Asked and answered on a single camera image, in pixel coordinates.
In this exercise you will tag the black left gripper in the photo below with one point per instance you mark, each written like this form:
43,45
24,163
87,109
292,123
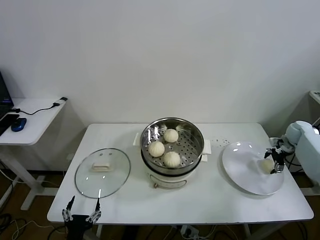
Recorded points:
78,222

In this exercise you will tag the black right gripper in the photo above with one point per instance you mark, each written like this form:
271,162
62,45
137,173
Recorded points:
278,155

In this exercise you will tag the white steamed baozi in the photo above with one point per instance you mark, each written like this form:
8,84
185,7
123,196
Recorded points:
266,165
171,159
170,135
156,149

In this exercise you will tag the glass pot lid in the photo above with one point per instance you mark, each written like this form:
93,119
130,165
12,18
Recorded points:
112,162

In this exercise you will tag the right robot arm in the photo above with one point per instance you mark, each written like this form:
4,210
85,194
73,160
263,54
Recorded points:
308,150

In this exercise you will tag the stainless steel steamer basket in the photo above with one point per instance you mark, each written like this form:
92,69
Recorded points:
190,140

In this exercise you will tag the white table leg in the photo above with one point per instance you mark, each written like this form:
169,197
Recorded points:
247,231
99,231

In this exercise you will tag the white round plate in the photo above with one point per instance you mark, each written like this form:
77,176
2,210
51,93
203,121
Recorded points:
240,165

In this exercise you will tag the white electric cooking pot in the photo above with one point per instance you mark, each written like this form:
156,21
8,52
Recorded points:
170,181

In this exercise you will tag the blue computer mouse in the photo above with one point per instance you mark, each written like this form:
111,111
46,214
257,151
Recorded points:
18,124

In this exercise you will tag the white power strip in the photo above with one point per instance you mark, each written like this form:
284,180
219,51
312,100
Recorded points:
190,231

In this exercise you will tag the black laptop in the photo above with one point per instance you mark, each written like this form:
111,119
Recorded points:
3,95

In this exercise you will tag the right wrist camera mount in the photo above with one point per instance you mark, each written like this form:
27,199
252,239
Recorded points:
275,141

